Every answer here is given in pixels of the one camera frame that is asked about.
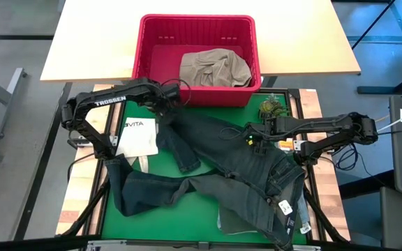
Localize cream folded cloth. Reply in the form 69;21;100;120
115;117;160;174

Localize wooden table top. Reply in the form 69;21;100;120
297;89;351;241
54;83;124;236

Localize white cable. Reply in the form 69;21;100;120
377;104;402;133

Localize black floor bar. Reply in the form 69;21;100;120
12;82;73;241

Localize grey metal table leg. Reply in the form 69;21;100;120
0;68;27;139

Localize black coiled cable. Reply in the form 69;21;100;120
335;141;364;172

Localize large red plastic laundry bin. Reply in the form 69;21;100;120
131;13;263;108

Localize khaki crumpled garment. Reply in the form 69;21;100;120
179;47;253;88

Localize dark green hooded sweatshirt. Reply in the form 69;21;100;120
218;205;260;235

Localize dark blue denim jeans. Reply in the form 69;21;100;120
105;107;306;251

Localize white paper garment tag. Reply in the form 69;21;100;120
278;199;294;216

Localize light wood table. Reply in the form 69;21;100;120
40;0;362;84

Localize potted succulent plant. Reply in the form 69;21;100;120
258;93;289;119

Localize black table edge rail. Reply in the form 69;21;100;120
98;238;282;248

